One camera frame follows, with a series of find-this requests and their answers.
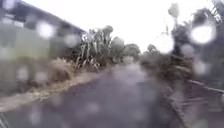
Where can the flax bush with long leaves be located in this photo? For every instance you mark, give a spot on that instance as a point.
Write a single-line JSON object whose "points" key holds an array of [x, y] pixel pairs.
{"points": [[95, 46]]}

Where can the row of trees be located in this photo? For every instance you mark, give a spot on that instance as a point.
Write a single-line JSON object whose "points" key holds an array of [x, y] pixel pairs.
{"points": [[128, 50]]}

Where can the dark asphalt path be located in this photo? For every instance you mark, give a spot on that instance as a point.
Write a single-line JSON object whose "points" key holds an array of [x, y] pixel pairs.
{"points": [[113, 100]]}

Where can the dry grass verge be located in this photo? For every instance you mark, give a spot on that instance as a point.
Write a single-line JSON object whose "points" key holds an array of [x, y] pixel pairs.
{"points": [[50, 89]]}

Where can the building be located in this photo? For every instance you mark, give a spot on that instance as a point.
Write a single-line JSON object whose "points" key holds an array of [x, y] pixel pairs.
{"points": [[23, 36]]}

